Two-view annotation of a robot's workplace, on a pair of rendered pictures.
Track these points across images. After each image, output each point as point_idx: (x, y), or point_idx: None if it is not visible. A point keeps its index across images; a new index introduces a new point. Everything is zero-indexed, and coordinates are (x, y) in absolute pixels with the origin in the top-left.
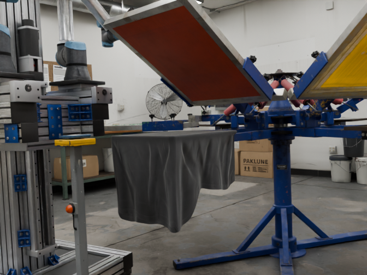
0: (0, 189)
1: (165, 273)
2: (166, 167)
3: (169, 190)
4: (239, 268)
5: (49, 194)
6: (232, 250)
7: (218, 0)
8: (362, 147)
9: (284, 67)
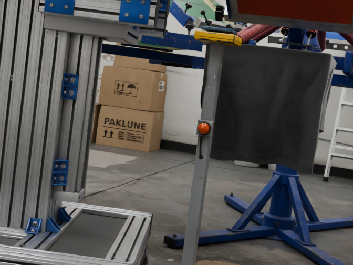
0: (32, 91)
1: (163, 252)
2: (311, 91)
3: (310, 121)
4: (249, 249)
5: (92, 111)
6: (228, 228)
7: None
8: None
9: None
